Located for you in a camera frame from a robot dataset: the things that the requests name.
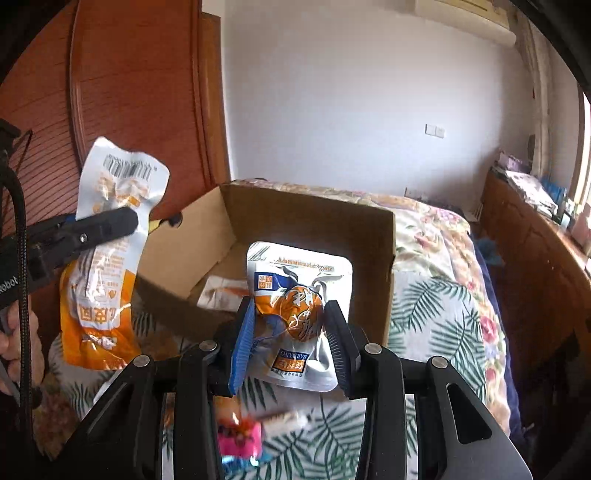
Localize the silver orange egg snack packet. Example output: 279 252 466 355
246 241 353 393

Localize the chicken foot snack packet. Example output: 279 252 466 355
197 276 249 313

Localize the orange white snack packet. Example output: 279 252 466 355
60 137 169 370

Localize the person's left hand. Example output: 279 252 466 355
0 302 45 386

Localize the pink wrapped pastry snack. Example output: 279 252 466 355
214 396 263 459

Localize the leaf-print bed sheet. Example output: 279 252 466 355
45 271 491 480

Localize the yellow plush toy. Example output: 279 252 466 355
148 220 162 234

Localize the teal blue snack packet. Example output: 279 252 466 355
221 453 273 472

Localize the floral quilt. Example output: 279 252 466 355
245 180 519 431

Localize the white wrapped biscuit bar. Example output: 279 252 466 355
260 411 311 438

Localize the brown cardboard box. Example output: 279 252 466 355
134 183 396 344

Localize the wooden wardrobe door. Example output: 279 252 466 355
0 0 233 351

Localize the wooden cabinet counter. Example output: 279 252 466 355
479 168 591 384

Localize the wooden-framed window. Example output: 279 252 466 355
569 87 590 205

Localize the beige curtain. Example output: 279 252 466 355
518 12 552 178

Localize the white air conditioner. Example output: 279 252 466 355
414 0 517 48

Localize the white wall switch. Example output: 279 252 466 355
425 124 445 139

